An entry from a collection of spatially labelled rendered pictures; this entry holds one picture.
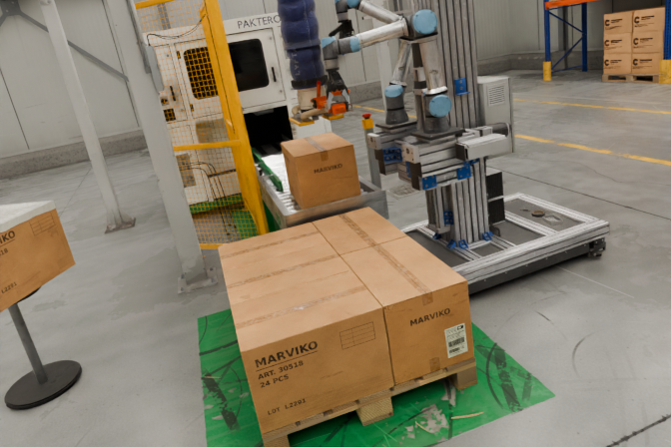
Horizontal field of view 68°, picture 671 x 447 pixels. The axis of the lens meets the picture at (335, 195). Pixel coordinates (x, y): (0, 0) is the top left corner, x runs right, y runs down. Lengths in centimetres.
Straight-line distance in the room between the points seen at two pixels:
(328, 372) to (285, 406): 22
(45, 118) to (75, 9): 230
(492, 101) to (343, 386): 185
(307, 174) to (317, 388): 149
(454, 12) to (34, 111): 1008
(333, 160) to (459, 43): 105
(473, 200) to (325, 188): 96
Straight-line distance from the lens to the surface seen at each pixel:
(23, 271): 305
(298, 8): 307
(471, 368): 248
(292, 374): 212
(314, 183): 323
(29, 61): 1196
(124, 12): 370
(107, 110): 1180
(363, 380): 225
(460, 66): 305
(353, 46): 259
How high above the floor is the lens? 162
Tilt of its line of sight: 18 degrees down
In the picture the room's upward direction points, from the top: 10 degrees counter-clockwise
